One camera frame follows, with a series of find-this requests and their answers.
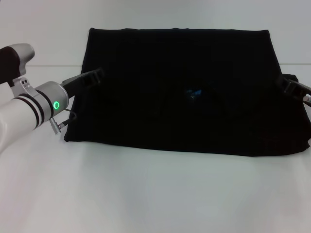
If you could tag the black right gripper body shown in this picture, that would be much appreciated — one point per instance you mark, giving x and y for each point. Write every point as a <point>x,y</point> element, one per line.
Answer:
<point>302,88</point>

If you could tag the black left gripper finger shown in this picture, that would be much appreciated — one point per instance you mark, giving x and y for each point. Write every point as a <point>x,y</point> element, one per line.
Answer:
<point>93,76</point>

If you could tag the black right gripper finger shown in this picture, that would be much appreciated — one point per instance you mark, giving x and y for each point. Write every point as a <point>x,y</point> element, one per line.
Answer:
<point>285,85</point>

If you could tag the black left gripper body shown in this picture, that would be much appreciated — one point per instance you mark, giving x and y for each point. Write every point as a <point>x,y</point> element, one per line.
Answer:
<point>73,83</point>

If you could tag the black FREE print t-shirt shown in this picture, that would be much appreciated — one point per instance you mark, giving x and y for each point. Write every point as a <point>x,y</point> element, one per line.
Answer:
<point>182,109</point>

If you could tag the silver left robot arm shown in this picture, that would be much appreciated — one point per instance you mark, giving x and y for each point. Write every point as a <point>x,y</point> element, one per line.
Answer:
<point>24,114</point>

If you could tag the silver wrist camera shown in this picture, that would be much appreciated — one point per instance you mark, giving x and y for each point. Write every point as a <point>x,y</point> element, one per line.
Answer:
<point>14,60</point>

